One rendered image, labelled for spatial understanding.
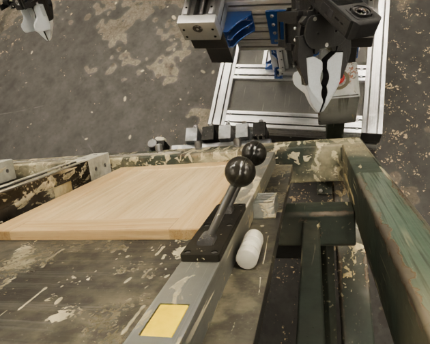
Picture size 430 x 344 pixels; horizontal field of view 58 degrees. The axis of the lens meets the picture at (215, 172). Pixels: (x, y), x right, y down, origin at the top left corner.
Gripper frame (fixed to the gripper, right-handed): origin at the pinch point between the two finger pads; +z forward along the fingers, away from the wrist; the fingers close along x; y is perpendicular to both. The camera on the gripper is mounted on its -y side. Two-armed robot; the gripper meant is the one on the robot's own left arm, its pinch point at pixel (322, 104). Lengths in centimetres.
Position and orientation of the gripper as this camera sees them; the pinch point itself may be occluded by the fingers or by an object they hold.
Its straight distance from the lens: 63.0
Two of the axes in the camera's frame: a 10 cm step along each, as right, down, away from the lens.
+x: -9.3, 2.3, -2.8
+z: 1.0, 9.0, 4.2
